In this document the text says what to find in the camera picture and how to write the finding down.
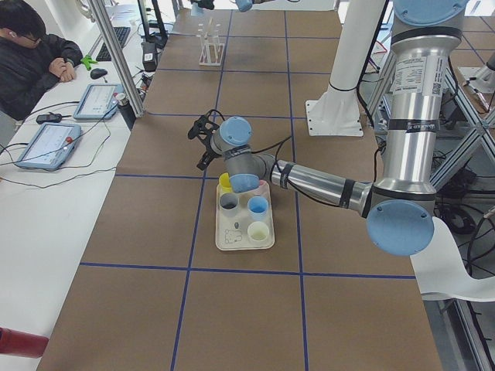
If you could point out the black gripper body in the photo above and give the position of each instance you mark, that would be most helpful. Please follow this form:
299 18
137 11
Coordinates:
199 3
213 148

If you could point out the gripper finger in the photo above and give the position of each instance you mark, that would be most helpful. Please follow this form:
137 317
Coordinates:
206 159

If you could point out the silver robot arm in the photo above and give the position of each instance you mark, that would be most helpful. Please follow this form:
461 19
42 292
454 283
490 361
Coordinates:
398 207
242 5

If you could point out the yellow plastic cup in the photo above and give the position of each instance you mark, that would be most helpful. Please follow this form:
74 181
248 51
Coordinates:
224 183

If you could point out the grey plastic cup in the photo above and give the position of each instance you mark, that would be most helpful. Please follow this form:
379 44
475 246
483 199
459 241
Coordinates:
229 204

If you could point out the pink plastic cup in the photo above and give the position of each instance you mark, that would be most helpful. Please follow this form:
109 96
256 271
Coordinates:
261 188

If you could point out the blue plastic cup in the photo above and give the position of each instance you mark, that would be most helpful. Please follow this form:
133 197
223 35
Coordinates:
258 207

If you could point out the pale cream plastic cup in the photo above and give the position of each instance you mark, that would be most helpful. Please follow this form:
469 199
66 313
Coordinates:
258 232

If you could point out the cream plastic tray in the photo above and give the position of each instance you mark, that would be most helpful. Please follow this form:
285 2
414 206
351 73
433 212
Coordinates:
231 233

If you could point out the far teach pendant tablet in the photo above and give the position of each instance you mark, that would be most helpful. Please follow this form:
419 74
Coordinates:
98 101

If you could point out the teach pendant tablet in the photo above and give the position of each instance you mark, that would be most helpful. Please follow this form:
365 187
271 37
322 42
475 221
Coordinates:
50 147
98 101

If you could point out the black computer mouse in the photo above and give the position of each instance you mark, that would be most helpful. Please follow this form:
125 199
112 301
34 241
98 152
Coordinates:
97 73

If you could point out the green plastic object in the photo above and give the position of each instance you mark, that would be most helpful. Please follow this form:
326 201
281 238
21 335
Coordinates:
88 62

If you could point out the black power adapter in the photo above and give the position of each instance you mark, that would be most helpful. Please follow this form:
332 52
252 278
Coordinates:
49 118

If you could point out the near teach pendant tablet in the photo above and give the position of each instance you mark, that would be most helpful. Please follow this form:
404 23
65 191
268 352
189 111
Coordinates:
50 147

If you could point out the seated person black jacket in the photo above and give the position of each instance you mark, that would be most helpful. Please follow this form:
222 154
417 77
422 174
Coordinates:
32 60

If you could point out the white chair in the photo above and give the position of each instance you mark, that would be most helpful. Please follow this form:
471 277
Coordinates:
440 272

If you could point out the red fire extinguisher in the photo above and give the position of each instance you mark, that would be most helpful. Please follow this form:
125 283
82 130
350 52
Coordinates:
16 343

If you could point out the white wire cup rack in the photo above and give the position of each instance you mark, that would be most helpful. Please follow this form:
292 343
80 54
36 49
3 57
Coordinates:
211 48

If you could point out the aluminium frame post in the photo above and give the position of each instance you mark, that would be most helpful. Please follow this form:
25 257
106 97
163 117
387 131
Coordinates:
117 56

